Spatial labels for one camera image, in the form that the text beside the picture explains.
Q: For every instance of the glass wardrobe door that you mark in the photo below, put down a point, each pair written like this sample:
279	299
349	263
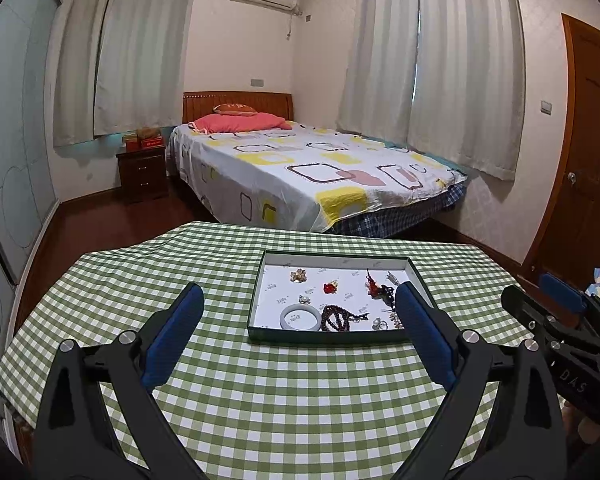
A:
26	190

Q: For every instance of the wall light switch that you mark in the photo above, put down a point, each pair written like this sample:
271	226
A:
546	107

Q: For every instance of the dark bead tassel pendant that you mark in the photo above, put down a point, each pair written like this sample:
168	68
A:
386	294

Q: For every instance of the pink gold bead jewelry pile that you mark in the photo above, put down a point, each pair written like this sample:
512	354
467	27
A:
393	317

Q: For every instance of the pink pillow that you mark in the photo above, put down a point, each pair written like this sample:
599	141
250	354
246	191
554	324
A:
216	123

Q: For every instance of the person's hand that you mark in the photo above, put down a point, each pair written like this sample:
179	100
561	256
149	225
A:
577	424

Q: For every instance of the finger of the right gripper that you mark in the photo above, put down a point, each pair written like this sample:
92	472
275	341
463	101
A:
564	294

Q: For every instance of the green checkered tablecloth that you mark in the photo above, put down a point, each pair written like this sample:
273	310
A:
261	411

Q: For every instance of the green jewelry box tray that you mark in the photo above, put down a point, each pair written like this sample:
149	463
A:
347	316

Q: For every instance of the silver ring jewelry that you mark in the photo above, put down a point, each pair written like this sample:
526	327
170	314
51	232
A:
379	324

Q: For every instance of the white jade bangle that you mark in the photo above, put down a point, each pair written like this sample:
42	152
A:
301	318

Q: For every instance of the red knotted cord charm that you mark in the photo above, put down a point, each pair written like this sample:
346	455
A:
373	289

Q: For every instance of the left white curtain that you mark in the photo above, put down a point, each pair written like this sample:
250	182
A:
120	67

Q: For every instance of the wooden door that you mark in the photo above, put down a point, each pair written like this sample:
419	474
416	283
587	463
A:
567	243

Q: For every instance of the right white curtain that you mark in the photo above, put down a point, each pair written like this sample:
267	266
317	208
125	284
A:
444	76

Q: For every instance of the small gold brooch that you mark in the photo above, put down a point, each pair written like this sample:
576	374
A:
298	276

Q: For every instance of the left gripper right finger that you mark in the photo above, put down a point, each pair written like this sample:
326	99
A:
524	436

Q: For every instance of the white curtain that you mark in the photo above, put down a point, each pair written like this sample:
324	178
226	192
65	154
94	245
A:
120	67
444	76

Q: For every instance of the dark wooden nightstand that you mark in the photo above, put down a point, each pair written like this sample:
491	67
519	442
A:
143	174

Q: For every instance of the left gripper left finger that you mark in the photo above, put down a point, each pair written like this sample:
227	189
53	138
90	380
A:
74	437

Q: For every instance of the bed with patterned sheet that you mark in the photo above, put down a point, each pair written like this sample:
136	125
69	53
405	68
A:
313	180

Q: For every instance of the red boxes on nightstand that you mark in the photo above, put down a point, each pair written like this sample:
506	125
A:
142	139

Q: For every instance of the orange patterned pillow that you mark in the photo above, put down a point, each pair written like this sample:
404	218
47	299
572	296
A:
234	109

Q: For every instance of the silver rhinestone brooch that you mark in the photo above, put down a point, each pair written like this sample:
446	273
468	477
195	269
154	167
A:
393	279

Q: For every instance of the gold and red charm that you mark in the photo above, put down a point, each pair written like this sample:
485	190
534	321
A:
330	287

